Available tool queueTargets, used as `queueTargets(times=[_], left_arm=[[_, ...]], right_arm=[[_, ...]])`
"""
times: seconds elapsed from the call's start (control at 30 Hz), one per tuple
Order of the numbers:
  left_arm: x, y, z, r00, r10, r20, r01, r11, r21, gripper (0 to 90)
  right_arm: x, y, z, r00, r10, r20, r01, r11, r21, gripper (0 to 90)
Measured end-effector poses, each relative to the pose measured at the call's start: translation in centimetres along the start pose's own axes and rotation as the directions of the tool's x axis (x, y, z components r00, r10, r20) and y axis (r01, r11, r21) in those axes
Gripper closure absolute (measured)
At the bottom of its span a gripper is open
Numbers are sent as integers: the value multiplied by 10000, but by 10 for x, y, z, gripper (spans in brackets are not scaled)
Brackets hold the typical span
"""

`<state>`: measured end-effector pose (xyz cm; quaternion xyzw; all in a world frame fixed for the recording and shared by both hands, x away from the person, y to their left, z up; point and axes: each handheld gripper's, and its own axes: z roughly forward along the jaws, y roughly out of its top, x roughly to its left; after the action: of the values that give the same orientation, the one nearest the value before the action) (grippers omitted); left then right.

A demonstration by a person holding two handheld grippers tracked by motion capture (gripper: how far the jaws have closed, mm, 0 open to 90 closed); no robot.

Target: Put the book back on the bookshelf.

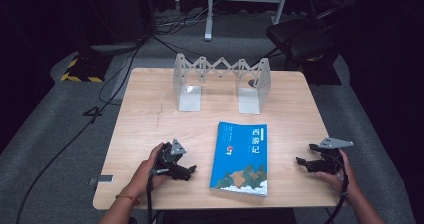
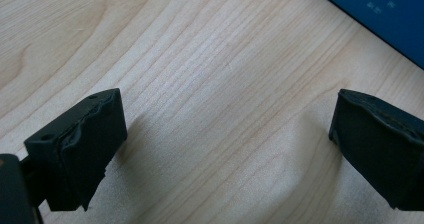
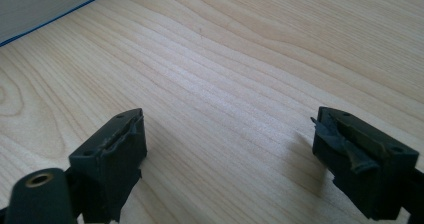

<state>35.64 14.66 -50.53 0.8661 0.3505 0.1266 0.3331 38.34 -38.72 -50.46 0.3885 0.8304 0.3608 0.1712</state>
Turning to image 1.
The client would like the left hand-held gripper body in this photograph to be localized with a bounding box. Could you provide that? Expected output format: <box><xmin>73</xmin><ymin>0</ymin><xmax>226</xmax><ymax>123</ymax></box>
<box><xmin>153</xmin><ymin>138</ymin><xmax>188</xmax><ymax>182</ymax></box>

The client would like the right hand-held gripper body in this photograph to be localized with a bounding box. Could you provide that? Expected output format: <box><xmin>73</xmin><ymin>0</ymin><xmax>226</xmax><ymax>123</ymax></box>
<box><xmin>306</xmin><ymin>136</ymin><xmax>355</xmax><ymax>176</ymax></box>

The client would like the blue book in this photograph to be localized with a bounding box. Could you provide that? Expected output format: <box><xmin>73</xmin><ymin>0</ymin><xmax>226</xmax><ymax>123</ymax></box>
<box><xmin>209</xmin><ymin>121</ymin><xmax>269</xmax><ymax>198</ymax></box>

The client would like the expandable grey metal book rack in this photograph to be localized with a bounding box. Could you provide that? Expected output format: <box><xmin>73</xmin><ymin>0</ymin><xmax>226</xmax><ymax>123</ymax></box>
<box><xmin>172</xmin><ymin>52</ymin><xmax>272</xmax><ymax>115</ymax></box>

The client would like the person's right hand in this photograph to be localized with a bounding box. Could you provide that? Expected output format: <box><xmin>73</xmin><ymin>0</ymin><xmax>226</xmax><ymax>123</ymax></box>
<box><xmin>314</xmin><ymin>148</ymin><xmax>360</xmax><ymax>198</ymax></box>

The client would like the person's left hand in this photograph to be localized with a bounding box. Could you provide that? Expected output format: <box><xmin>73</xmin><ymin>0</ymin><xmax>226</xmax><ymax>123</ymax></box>
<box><xmin>128</xmin><ymin>142</ymin><xmax>172</xmax><ymax>199</ymax></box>

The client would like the grey tape strip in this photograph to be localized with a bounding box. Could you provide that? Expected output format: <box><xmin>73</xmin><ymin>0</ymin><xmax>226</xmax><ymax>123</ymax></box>
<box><xmin>87</xmin><ymin>174</ymin><xmax>115</xmax><ymax>187</ymax></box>

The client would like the black chair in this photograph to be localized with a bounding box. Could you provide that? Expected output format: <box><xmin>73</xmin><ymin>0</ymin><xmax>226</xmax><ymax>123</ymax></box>
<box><xmin>265</xmin><ymin>5</ymin><xmax>348</xmax><ymax>85</ymax></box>

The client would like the black yellow striped base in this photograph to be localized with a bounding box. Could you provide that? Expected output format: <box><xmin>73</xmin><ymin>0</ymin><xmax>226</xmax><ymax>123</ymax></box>
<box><xmin>60</xmin><ymin>53</ymin><xmax>113</xmax><ymax>84</ymax></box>

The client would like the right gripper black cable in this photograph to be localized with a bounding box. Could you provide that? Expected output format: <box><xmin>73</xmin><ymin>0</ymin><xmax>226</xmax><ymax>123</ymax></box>
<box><xmin>324</xmin><ymin>153</ymin><xmax>350</xmax><ymax>224</ymax></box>

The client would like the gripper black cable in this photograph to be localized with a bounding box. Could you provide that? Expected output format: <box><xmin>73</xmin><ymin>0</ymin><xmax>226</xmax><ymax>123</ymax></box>
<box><xmin>324</xmin><ymin>153</ymin><xmax>350</xmax><ymax>224</ymax></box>
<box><xmin>145</xmin><ymin>168</ymin><xmax>168</xmax><ymax>224</ymax></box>

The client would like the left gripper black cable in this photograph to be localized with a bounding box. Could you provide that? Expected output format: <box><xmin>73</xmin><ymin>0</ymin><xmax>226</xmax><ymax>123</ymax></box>
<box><xmin>145</xmin><ymin>168</ymin><xmax>168</xmax><ymax>224</ymax></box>

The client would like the orange bracelet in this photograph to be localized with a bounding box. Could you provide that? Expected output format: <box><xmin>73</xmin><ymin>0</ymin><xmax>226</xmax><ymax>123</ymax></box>
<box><xmin>115</xmin><ymin>193</ymin><xmax>141</xmax><ymax>206</ymax></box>

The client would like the long black floor cable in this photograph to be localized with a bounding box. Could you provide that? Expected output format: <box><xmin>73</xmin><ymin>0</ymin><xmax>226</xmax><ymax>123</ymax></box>
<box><xmin>14</xmin><ymin>40</ymin><xmax>145</xmax><ymax>224</ymax></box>

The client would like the bundle of floor cables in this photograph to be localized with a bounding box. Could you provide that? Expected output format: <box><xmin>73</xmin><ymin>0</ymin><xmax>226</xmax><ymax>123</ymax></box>
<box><xmin>153</xmin><ymin>6</ymin><xmax>216</xmax><ymax>36</ymax></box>

